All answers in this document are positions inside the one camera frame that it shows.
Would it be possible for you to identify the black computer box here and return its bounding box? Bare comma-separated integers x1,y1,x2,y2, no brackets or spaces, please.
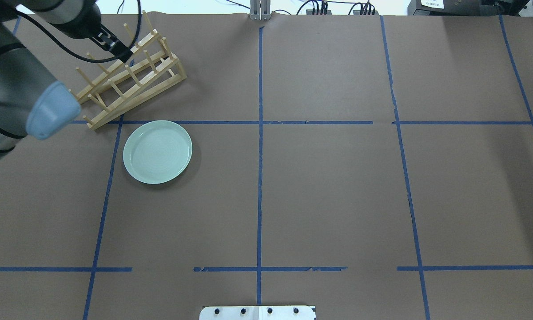
407,0,529,16

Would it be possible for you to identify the wooden dish rack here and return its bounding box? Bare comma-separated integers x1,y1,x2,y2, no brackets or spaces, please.
73,12,187,130

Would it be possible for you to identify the white camera stand pedestal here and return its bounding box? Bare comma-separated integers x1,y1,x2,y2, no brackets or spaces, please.
199,305,317,320

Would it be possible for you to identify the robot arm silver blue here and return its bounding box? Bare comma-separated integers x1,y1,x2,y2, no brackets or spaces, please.
0,0,132,159

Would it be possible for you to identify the aluminium frame post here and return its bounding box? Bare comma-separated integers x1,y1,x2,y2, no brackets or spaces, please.
250,0,272,21

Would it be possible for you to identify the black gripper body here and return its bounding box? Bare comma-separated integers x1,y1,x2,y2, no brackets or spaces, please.
88,24,119,50

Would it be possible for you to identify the pale green plate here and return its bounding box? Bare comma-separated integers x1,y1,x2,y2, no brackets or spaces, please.
123,121,193,184

